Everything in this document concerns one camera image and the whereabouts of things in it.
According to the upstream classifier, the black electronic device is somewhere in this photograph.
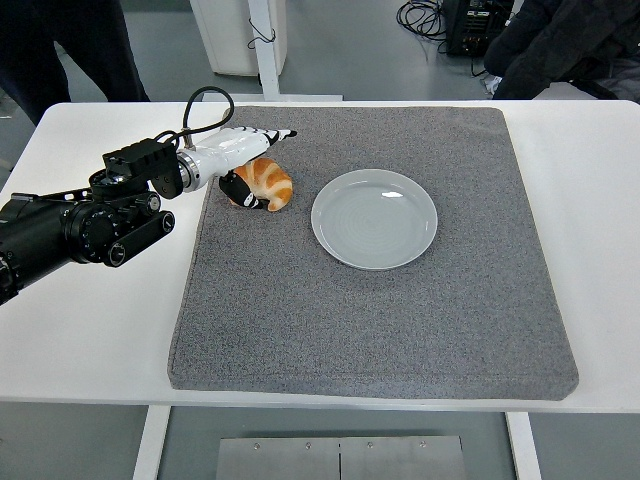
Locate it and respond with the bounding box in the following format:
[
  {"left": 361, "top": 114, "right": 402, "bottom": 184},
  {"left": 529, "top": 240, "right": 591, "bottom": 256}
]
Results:
[{"left": 443, "top": 0, "right": 517, "bottom": 58}]

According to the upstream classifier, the golden croissant bread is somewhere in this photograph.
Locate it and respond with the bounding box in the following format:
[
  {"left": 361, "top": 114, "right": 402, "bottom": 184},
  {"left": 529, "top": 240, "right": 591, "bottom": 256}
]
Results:
[{"left": 227, "top": 157, "right": 294, "bottom": 213}]

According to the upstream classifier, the white table leg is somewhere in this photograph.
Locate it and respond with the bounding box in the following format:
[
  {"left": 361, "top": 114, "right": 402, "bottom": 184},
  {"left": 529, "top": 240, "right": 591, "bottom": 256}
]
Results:
[
  {"left": 505, "top": 412, "right": 544, "bottom": 480},
  {"left": 131, "top": 405, "right": 172, "bottom": 480}
]

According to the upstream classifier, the white stand post with base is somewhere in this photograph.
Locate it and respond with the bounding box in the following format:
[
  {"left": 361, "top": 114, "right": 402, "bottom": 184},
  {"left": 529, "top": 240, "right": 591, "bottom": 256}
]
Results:
[{"left": 201, "top": 0, "right": 344, "bottom": 104}]

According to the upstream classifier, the grey felt mat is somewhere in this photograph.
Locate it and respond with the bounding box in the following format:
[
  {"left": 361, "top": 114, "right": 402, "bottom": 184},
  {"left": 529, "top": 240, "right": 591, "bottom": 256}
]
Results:
[{"left": 166, "top": 105, "right": 580, "bottom": 402}]

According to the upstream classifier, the light grey round plate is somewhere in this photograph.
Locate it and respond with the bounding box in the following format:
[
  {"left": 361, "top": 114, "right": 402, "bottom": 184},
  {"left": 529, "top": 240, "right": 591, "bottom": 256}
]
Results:
[{"left": 310, "top": 168, "right": 439, "bottom": 272}]

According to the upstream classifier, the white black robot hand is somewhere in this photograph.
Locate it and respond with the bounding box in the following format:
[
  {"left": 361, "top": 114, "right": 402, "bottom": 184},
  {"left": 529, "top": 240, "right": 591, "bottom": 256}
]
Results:
[{"left": 192, "top": 125, "right": 299, "bottom": 212}]

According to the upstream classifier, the black jacket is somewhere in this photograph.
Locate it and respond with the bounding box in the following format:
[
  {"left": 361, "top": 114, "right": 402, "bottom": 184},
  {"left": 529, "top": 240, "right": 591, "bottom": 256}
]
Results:
[{"left": 483, "top": 0, "right": 640, "bottom": 102}]

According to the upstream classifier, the person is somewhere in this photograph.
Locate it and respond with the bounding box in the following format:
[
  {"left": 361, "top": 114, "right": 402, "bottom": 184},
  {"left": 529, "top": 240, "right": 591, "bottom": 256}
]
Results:
[{"left": 0, "top": 0, "right": 152, "bottom": 127}]

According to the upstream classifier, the thin black cable on post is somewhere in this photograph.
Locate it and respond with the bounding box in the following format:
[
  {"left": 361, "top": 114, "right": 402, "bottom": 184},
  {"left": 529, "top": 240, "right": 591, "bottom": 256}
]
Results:
[{"left": 248, "top": 27, "right": 277, "bottom": 50}]

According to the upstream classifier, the black floor cable bundle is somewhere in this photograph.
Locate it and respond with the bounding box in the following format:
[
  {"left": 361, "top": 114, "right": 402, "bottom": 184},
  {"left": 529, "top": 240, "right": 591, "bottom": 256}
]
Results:
[{"left": 396, "top": 0, "right": 451, "bottom": 55}]

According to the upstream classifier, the white cabinet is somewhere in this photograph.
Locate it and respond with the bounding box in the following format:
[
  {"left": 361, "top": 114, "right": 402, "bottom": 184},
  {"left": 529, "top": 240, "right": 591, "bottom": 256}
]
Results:
[{"left": 188, "top": 0, "right": 288, "bottom": 78}]

